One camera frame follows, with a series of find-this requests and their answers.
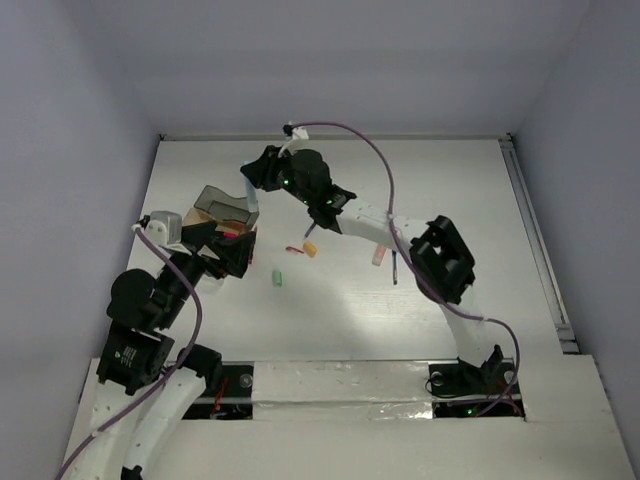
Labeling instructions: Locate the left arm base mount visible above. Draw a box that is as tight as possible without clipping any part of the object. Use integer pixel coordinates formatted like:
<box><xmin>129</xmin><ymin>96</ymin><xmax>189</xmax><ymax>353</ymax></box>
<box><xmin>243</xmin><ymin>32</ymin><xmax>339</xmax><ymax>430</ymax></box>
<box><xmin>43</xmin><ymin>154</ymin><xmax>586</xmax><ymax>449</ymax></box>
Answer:
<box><xmin>182</xmin><ymin>344</ymin><xmax>254</xmax><ymax>421</ymax></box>

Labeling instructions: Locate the blue ballpoint pen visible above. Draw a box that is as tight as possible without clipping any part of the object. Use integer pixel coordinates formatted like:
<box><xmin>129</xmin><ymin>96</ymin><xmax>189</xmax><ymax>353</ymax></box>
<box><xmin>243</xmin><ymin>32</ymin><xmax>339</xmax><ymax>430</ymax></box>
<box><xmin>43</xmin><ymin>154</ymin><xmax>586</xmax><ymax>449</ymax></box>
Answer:
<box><xmin>391</xmin><ymin>250</ymin><xmax>398</xmax><ymax>286</ymax></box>

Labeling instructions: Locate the light blue marker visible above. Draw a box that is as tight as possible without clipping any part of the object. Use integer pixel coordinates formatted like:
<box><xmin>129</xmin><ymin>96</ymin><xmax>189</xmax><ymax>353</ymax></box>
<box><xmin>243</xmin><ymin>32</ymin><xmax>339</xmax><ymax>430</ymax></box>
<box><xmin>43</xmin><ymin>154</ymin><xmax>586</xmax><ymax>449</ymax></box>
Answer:
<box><xmin>244</xmin><ymin>175</ymin><xmax>259</xmax><ymax>213</ymax></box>

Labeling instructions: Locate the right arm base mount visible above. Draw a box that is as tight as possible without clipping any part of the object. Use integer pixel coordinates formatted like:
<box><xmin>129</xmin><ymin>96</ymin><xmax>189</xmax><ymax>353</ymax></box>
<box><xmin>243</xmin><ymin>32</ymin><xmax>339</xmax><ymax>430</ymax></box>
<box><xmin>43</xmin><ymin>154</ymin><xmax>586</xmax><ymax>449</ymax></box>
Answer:
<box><xmin>425</xmin><ymin>345</ymin><xmax>525</xmax><ymax>419</ymax></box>

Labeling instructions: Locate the orange translucent container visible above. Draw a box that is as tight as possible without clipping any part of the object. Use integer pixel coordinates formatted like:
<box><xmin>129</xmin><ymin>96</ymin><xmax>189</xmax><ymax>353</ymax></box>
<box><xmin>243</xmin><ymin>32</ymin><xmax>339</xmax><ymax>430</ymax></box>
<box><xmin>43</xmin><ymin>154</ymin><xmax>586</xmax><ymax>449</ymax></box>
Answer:
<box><xmin>183</xmin><ymin>207</ymin><xmax>255</xmax><ymax>236</ymax></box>

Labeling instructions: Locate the light green marker cap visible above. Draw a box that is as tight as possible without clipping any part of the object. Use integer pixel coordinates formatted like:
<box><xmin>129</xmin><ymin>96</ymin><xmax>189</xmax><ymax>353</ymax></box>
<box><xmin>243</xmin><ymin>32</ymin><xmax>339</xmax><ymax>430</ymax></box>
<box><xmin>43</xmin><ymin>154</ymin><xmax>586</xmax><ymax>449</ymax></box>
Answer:
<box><xmin>272</xmin><ymin>269</ymin><xmax>284</xmax><ymax>288</ymax></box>

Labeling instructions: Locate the grey translucent container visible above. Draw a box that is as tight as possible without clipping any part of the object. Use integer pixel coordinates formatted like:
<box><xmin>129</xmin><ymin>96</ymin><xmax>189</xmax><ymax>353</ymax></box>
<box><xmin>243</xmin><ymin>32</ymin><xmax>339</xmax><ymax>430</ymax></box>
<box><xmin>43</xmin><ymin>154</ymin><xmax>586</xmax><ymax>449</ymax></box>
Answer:
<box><xmin>193</xmin><ymin>185</ymin><xmax>259</xmax><ymax>227</ymax></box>

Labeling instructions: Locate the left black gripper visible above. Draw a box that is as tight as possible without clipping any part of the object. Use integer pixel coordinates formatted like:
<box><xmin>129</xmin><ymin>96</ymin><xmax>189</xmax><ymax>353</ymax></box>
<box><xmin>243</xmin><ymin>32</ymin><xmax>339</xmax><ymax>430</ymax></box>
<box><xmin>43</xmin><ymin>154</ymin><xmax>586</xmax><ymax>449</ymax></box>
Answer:
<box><xmin>157</xmin><ymin>218</ymin><xmax>257</xmax><ymax>325</ymax></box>

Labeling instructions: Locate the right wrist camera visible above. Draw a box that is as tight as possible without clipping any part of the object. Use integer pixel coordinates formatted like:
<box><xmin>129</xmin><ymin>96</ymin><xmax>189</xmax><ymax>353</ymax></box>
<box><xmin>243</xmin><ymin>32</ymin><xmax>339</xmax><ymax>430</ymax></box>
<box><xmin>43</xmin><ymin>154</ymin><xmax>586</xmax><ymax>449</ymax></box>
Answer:
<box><xmin>278</xmin><ymin>122</ymin><xmax>309</xmax><ymax>158</ymax></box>

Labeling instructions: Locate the purple ink pen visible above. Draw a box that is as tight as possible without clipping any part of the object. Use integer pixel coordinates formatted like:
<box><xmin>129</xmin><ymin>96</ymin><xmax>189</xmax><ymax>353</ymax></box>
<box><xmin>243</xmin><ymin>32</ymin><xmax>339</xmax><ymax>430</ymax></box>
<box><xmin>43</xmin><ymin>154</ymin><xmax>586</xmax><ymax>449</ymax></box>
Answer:
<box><xmin>303</xmin><ymin>222</ymin><xmax>316</xmax><ymax>240</ymax></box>

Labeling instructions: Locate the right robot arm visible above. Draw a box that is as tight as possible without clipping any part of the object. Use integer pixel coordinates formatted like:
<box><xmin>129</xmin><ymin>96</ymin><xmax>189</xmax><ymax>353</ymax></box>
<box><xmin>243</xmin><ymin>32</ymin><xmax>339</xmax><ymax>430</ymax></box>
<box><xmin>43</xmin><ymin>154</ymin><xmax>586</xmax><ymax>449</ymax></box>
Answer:
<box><xmin>241</xmin><ymin>146</ymin><xmax>503</xmax><ymax>396</ymax></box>

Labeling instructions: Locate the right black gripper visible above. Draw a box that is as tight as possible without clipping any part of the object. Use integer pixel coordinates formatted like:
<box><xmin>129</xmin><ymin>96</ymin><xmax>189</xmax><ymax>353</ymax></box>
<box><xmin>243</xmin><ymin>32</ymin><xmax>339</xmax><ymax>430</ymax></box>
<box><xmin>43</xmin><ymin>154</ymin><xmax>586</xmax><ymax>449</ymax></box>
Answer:
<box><xmin>239</xmin><ymin>144</ymin><xmax>314</xmax><ymax>207</ymax></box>

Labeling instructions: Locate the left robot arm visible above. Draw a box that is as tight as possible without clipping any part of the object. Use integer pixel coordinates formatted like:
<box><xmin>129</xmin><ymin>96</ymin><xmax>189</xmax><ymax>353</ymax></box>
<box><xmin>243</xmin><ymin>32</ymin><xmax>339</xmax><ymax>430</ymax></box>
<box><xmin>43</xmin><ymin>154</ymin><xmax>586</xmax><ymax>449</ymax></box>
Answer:
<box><xmin>56</xmin><ymin>212</ymin><xmax>256</xmax><ymax>479</ymax></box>

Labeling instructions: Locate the orange pastel marker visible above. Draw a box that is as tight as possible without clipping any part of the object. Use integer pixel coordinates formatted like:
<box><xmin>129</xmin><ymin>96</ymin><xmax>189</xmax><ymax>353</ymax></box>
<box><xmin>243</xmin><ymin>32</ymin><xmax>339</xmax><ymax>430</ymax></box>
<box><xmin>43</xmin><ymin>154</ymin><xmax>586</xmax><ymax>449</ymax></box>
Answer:
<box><xmin>372</xmin><ymin>245</ymin><xmax>387</xmax><ymax>267</ymax></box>

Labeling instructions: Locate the red gel pen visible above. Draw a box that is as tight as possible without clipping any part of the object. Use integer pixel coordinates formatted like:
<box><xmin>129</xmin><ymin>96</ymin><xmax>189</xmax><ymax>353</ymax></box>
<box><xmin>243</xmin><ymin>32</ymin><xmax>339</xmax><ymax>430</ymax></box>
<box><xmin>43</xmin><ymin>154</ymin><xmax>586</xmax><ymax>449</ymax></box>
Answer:
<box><xmin>248</xmin><ymin>228</ymin><xmax>258</xmax><ymax>265</ymax></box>

